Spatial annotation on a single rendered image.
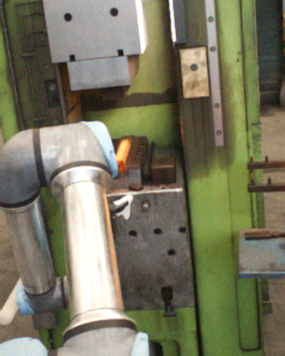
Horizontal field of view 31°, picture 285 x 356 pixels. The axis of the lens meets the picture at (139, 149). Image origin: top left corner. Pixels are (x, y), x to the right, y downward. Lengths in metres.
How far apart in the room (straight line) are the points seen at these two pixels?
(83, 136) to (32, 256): 0.31
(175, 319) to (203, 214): 0.39
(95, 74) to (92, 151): 0.79
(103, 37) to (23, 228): 0.82
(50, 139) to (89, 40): 0.79
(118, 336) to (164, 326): 1.19
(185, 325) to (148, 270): 0.25
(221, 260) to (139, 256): 0.38
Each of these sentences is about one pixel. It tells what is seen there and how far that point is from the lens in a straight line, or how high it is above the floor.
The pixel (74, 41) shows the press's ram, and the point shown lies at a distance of 1.74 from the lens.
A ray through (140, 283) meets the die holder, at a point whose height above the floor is 0.57.
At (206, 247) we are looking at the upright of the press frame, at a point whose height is 0.60.
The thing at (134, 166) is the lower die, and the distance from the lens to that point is 1.79.
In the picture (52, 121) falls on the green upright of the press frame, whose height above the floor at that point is 1.14.
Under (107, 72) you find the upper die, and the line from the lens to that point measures 1.73.
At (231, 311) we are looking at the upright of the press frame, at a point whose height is 0.31.
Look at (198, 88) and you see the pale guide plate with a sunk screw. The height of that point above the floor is 1.22.
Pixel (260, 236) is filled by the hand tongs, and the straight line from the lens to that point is 1.76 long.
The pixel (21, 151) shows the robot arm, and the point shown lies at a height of 1.28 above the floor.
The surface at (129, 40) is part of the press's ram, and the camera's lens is 1.72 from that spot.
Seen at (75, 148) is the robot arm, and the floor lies 1.27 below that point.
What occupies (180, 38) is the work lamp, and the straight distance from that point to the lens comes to 1.81.
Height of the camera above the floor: 1.51
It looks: 15 degrees down
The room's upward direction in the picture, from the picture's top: 7 degrees counter-clockwise
